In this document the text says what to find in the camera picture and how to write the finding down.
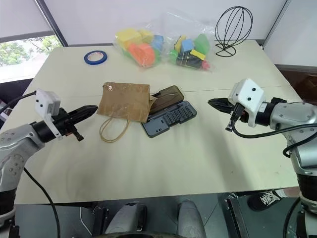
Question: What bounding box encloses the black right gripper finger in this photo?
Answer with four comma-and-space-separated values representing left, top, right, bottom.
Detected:
208, 98, 233, 105
209, 102, 235, 115

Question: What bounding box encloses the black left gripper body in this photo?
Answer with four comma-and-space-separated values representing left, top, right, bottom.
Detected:
53, 108, 85, 142

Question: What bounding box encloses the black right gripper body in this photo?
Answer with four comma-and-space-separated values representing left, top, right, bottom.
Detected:
229, 102, 248, 123

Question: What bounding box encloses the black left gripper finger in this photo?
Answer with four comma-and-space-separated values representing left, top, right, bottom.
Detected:
73, 105, 99, 117
71, 109, 98, 123

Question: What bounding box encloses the brown paper bag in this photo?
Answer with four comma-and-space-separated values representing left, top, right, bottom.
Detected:
96, 82, 158, 143

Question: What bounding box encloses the black pouch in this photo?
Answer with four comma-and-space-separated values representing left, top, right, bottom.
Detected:
141, 85, 198, 138

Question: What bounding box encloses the blue tape roll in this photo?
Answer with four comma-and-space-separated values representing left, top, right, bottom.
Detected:
83, 50, 108, 66

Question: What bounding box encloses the flat yellow block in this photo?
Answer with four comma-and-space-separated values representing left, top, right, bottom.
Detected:
190, 49, 207, 61

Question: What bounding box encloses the clear bag with black items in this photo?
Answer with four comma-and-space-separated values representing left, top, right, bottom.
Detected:
163, 23, 215, 74

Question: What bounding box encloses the large green block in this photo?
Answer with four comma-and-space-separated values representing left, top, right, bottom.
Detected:
194, 33, 211, 54

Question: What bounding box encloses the blue cube block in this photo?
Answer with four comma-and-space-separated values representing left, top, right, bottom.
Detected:
182, 39, 195, 54

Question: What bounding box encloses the orange foam block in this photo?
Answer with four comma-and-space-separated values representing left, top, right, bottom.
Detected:
128, 43, 156, 67

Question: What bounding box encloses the clear bag with orange block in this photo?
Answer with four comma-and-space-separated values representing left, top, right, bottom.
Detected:
114, 22, 166, 69

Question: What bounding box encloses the large yellow foam block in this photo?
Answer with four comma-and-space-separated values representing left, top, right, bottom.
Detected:
116, 28, 142, 48

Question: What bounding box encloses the blue foam block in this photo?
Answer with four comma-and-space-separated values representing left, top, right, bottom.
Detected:
151, 35, 165, 52

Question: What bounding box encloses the small yellow foam block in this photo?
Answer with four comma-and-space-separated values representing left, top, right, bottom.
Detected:
137, 29, 154, 44

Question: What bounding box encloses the grey rounded robot leg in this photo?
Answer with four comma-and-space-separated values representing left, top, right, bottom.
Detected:
177, 199, 207, 238
106, 200, 147, 236

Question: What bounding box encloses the grey roller blind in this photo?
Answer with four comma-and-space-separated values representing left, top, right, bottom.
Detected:
0, 0, 54, 43

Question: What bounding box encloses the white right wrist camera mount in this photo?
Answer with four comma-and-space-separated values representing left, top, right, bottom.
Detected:
229, 78, 266, 128

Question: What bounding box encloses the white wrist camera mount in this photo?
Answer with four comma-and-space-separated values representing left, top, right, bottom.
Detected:
34, 89, 62, 139
229, 78, 266, 128

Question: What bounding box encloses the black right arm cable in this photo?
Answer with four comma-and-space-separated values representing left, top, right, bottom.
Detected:
225, 123, 317, 238

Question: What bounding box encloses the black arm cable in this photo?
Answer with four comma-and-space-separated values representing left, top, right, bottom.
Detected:
0, 92, 60, 238
225, 123, 317, 238

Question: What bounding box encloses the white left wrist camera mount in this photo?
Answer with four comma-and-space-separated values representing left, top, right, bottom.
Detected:
34, 89, 62, 139

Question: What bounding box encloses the black wire head stand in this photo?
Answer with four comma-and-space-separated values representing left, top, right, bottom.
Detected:
214, 5, 254, 58

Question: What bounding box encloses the dark window frame post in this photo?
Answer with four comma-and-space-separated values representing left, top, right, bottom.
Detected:
37, 0, 69, 48

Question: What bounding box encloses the white partition post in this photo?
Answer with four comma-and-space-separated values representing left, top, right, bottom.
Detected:
262, 0, 291, 48

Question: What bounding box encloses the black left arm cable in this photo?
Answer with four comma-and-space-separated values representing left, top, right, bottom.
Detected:
0, 92, 60, 238

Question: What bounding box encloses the black metal frame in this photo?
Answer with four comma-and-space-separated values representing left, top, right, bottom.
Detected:
224, 193, 250, 238

